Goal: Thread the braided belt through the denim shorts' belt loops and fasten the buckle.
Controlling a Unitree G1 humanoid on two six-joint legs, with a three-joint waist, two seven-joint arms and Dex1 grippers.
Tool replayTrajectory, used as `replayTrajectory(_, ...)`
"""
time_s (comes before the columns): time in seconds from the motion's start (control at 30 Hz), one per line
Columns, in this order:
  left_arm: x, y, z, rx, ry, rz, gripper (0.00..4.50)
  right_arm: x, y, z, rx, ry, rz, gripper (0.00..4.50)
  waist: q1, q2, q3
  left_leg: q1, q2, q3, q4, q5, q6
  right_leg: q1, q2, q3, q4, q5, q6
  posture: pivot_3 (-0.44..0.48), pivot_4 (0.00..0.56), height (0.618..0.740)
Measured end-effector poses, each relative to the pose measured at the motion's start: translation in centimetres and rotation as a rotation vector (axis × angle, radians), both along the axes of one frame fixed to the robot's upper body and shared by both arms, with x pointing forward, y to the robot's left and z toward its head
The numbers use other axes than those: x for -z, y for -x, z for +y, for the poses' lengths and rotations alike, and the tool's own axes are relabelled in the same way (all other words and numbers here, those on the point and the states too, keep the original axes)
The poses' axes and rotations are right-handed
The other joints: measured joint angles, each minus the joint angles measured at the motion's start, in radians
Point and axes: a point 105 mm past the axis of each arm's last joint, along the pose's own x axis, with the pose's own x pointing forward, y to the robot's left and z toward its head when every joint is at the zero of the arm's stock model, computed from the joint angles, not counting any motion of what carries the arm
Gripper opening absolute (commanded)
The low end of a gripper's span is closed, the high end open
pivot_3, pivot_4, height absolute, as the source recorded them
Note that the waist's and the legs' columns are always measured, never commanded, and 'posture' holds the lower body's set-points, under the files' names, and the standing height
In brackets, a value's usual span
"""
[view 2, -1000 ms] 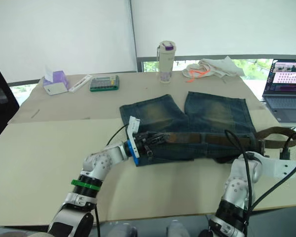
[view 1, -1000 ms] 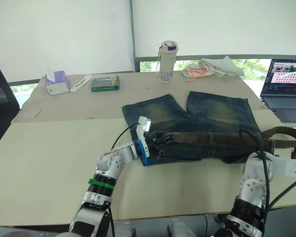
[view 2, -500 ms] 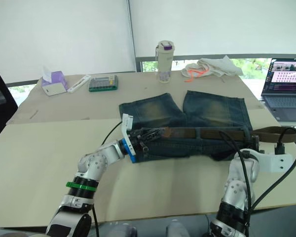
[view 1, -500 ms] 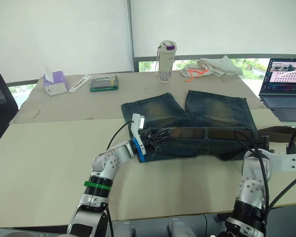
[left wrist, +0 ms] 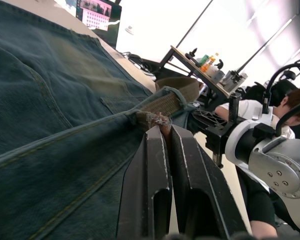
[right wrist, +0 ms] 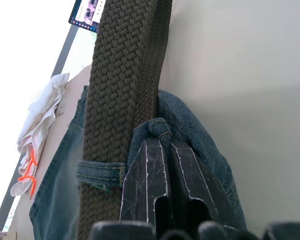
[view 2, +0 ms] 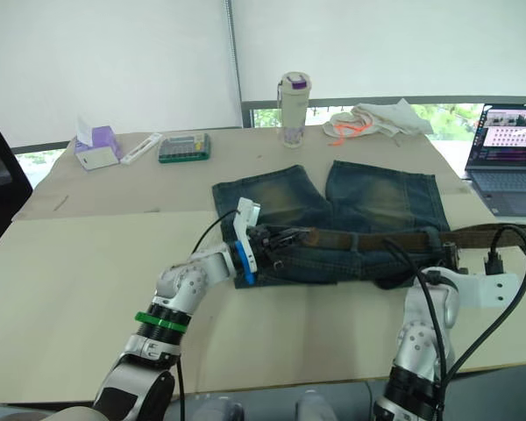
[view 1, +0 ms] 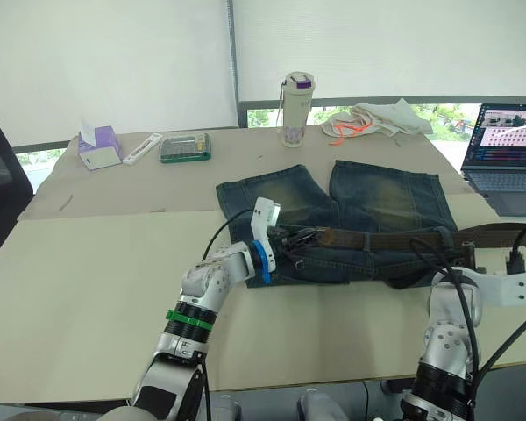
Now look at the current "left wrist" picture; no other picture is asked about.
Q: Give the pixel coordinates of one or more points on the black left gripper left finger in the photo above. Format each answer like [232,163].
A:
[146,175]

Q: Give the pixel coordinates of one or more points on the wooden table with black frame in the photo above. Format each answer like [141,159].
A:
[190,65]

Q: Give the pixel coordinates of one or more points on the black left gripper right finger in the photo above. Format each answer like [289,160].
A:
[197,180]

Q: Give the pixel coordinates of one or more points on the blue denim shorts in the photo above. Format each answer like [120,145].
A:
[52,112]

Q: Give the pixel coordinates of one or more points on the computer monitor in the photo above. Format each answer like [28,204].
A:
[100,15]

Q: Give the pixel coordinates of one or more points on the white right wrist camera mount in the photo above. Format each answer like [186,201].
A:
[240,135]

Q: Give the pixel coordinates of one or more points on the green box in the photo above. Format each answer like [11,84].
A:
[203,59]

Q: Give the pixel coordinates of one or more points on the olive braided belt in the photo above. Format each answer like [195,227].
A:
[170,100]

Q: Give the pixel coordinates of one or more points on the orange drink bottle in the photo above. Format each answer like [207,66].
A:
[208,63]

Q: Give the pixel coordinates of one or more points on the white container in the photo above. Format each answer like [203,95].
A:
[217,74]

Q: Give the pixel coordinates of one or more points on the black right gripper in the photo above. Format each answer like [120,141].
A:
[218,140]

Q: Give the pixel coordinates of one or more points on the person with brown hair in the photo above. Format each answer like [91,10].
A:
[297,102]

